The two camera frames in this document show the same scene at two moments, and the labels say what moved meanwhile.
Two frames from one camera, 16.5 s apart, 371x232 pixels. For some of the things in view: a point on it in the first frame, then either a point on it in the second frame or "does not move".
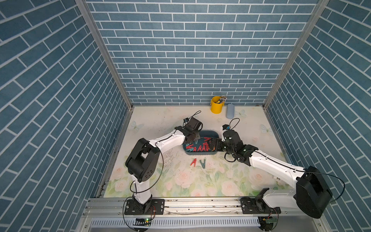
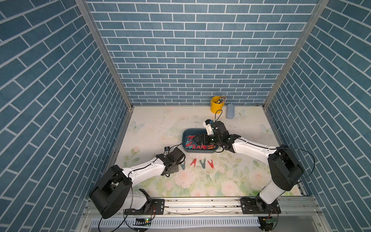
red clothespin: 194,161 does not move
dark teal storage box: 203,146 does not move
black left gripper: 197,136 → 176,169
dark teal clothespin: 203,165 does not move
